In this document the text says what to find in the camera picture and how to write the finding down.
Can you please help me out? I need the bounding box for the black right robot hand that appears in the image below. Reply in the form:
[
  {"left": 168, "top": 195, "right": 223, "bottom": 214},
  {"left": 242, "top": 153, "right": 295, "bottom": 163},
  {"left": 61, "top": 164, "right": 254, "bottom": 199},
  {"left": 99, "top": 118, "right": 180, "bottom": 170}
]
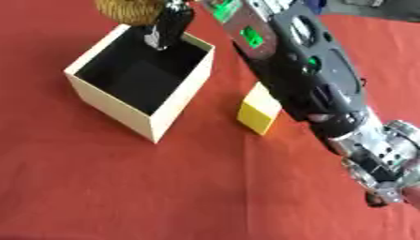
[{"left": 142, "top": 0, "right": 197, "bottom": 52}]

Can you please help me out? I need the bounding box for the brown fuzzy round toy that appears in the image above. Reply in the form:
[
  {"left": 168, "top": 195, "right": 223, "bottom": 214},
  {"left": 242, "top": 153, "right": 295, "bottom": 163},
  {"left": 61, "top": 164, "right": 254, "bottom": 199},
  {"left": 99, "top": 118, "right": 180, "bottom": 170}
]
[{"left": 93, "top": 0, "right": 168, "bottom": 26}]

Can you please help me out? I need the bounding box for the tan box with black inside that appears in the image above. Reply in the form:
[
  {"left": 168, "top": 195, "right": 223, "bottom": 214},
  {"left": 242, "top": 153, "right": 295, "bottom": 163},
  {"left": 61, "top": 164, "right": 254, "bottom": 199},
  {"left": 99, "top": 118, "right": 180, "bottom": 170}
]
[{"left": 62, "top": 22, "right": 217, "bottom": 144}]

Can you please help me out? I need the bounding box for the yellow block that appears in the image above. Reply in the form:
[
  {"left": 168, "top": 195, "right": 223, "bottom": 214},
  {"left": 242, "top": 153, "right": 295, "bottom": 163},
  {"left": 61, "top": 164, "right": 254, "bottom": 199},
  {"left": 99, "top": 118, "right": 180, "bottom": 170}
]
[{"left": 234, "top": 81, "right": 284, "bottom": 136}]

